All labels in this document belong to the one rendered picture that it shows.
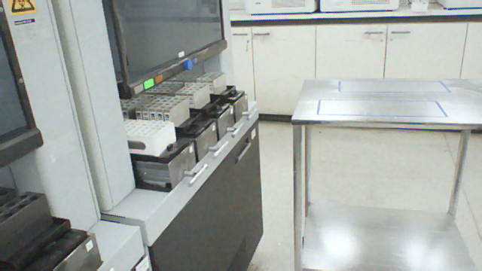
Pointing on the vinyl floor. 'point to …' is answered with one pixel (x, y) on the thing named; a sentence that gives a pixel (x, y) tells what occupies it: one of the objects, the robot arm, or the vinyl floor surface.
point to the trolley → (434, 235)
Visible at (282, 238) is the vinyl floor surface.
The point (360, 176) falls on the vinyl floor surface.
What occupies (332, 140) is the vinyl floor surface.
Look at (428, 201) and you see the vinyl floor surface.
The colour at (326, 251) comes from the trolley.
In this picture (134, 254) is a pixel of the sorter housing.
